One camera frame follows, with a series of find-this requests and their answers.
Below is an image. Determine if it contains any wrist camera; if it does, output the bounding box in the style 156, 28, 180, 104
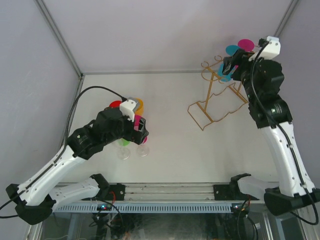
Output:
119, 97, 140, 122
249, 36, 281, 62

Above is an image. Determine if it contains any blue wine glass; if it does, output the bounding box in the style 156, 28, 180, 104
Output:
216, 44, 241, 83

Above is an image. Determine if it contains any yellow wine glass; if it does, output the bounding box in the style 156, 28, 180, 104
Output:
135, 98, 144, 116

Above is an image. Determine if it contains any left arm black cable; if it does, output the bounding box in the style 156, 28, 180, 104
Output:
0, 85, 127, 218

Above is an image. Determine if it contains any clear wine glass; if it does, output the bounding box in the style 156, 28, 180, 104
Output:
136, 144, 150, 157
112, 140, 131, 160

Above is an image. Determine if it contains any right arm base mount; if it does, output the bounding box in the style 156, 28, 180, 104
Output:
213, 184, 258, 201

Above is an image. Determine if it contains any slotted grey cable duct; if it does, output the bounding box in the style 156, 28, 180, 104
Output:
55, 202, 233, 214

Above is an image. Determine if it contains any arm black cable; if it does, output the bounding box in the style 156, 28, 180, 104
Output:
251, 41, 320, 225
0, 85, 127, 218

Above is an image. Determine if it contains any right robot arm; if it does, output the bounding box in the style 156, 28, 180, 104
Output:
222, 48, 320, 216

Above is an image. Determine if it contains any magenta wine glass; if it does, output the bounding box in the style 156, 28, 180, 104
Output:
134, 115, 149, 144
237, 38, 255, 52

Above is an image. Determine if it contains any gold wire glass rack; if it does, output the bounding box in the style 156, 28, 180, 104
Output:
187, 55, 249, 131

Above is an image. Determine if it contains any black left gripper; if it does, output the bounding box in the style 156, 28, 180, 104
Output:
103, 110, 149, 146

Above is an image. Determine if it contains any clear wine glass front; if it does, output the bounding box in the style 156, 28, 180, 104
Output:
112, 140, 131, 160

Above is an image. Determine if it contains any red wine glass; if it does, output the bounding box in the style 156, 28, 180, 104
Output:
109, 100, 122, 108

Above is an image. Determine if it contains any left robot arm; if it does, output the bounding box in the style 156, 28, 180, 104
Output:
6, 107, 149, 225

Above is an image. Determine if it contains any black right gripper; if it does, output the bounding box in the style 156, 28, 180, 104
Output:
223, 48, 270, 103

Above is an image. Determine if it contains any aluminium frame rail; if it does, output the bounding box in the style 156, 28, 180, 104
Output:
54, 181, 281, 204

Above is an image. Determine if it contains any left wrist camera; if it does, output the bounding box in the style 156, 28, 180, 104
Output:
119, 97, 140, 122

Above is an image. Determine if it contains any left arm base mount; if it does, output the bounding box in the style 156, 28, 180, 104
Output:
95, 183, 126, 201

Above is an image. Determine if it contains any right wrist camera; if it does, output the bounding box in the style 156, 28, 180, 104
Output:
249, 36, 281, 62

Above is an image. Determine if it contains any green wine glass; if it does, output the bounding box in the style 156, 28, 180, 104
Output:
117, 138, 130, 147

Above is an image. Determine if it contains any magenta wine glass front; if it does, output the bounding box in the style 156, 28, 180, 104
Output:
134, 115, 149, 144

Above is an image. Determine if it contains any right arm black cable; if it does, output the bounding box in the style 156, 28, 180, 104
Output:
251, 41, 320, 225

